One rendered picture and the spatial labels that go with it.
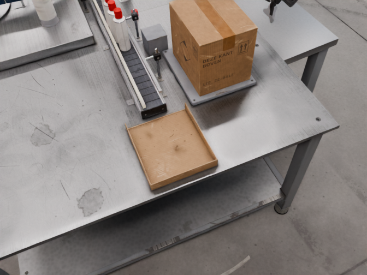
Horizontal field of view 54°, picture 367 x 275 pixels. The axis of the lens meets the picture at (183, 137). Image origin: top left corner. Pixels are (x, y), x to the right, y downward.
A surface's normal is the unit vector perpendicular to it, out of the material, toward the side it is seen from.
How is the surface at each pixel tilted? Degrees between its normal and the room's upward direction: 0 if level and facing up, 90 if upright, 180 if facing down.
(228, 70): 90
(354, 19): 0
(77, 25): 0
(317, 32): 0
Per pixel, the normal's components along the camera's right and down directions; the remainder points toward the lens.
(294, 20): -0.04, -0.58
